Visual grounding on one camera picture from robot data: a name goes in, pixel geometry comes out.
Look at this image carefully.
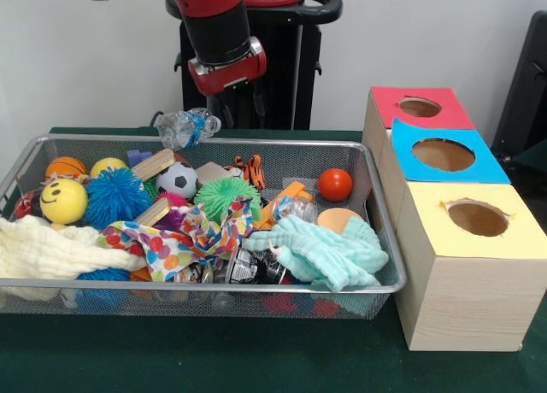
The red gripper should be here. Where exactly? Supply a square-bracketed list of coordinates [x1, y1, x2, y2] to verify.
[187, 38, 268, 129]

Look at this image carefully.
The crushed clear plastic bottle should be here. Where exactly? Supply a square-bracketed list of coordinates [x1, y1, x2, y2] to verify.
[155, 108, 222, 152]

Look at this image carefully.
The orange striped tiger plush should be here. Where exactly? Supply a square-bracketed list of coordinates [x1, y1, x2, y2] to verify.
[232, 155, 267, 191]

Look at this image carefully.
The mint green cloth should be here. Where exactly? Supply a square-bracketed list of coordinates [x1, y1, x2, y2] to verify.
[244, 214, 391, 293]

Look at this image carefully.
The shallow clear mesh bin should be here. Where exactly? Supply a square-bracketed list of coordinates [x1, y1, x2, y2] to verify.
[0, 133, 407, 321]

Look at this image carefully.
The wooden box with three holes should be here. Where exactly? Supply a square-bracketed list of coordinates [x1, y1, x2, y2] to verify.
[362, 86, 547, 353]

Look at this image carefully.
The green furry monster toy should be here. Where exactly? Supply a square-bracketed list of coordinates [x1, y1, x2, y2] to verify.
[194, 176, 262, 223]

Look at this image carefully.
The orange flat plastic toy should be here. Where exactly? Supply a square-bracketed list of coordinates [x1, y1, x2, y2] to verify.
[253, 183, 319, 232]

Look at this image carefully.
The red ball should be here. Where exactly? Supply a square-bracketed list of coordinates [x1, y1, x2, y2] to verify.
[319, 168, 354, 203]

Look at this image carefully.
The toy hamburger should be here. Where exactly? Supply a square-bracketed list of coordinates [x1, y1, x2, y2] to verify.
[316, 207, 364, 236]

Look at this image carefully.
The blue spiky ball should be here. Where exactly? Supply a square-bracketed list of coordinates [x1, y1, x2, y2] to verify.
[77, 267, 132, 283]
[84, 166, 155, 232]

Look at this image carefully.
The colourful polka dot cloth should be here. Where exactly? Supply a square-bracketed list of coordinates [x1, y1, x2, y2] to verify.
[101, 196, 255, 283]

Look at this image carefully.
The orange toy basketball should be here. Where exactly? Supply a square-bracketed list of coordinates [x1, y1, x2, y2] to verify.
[47, 156, 89, 180]

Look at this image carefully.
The large yellow ball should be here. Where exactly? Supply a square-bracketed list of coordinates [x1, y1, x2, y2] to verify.
[40, 178, 89, 226]

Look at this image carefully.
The cream yellow cloth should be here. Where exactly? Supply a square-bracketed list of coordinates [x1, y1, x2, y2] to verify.
[0, 215, 146, 280]

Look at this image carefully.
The dark green table cloth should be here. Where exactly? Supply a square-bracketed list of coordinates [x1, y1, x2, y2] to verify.
[0, 126, 547, 393]

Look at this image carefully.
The black stand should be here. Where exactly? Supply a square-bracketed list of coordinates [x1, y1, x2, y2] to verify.
[496, 11, 547, 167]

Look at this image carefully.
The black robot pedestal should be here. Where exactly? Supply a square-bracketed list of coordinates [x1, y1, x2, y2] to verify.
[166, 0, 344, 131]

